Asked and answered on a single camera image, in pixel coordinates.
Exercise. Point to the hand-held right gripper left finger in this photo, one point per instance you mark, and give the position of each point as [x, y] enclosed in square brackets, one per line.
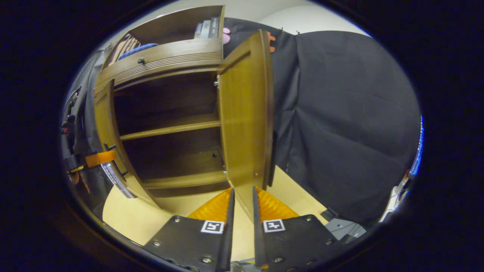
[228, 234]

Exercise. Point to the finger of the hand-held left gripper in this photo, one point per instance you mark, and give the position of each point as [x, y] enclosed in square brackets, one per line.
[100, 158]

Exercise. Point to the white and blue box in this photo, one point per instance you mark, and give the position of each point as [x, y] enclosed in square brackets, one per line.
[115, 179]

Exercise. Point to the folded blue towel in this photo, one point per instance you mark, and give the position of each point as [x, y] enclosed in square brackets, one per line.
[136, 51]

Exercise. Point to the wooden cabinet drawer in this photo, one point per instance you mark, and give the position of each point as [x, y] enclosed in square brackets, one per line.
[174, 56]

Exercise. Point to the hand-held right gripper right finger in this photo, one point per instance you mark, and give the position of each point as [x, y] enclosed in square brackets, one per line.
[259, 238]

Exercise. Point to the wooden double-door shoe cabinet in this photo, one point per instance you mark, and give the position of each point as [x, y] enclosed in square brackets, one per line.
[181, 179]

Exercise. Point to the blue book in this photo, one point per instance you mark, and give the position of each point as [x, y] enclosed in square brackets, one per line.
[198, 31]

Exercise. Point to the wooden shoe cabinet door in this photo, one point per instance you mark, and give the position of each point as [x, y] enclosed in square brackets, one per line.
[104, 117]
[245, 124]

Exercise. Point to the light grey book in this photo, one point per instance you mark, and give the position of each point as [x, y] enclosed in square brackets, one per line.
[205, 29]

